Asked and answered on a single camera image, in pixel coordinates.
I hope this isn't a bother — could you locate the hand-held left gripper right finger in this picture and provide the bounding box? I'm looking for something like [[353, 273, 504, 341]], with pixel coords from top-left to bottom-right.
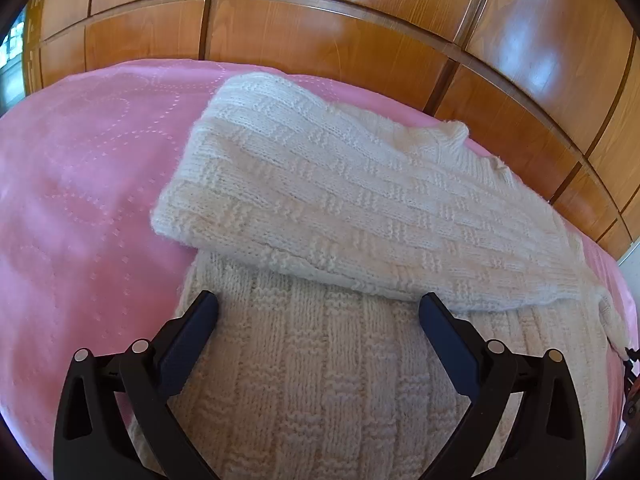
[[419, 291, 588, 480]]

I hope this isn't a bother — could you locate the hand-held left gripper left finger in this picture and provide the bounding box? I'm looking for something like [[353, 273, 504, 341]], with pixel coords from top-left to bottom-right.
[[52, 290, 221, 480]]

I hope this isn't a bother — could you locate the white knitted sweater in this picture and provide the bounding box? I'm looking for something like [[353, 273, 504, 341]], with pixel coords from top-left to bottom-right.
[[127, 73, 632, 480]]

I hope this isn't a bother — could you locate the pink bedspread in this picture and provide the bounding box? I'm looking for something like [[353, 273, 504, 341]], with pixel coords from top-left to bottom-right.
[[0, 58, 640, 480]]

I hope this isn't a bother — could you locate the wooden wardrobe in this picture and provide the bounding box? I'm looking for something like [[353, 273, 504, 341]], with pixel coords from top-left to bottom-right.
[[20, 0, 640, 261]]

